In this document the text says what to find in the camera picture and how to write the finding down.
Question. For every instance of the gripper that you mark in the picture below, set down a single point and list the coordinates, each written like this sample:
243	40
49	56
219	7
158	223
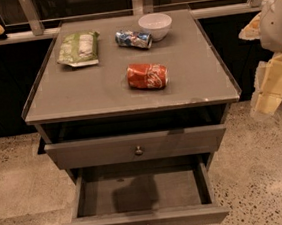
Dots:
277	25

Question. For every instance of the grey drawer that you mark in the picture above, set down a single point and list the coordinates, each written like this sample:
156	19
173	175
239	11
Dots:
136	147
167	191

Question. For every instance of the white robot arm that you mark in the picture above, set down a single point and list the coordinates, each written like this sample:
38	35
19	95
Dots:
267	28

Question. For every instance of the grey top drawer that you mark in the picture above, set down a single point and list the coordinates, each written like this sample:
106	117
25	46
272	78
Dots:
136	147

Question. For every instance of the grey drawer cabinet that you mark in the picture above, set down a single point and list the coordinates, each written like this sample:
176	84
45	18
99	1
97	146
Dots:
94	102

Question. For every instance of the red crushed cola can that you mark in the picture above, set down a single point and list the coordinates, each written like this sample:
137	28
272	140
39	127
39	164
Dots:
145	76

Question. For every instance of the white bowl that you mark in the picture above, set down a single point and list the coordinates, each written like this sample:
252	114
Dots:
157	24

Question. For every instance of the blue crushed soda can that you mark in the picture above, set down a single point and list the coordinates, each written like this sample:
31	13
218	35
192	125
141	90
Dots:
133	39

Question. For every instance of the green snack bag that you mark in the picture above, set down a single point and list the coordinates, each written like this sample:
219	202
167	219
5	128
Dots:
79	49

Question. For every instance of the metal window railing frame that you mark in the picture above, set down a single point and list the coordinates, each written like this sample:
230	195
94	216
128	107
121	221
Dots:
33	15

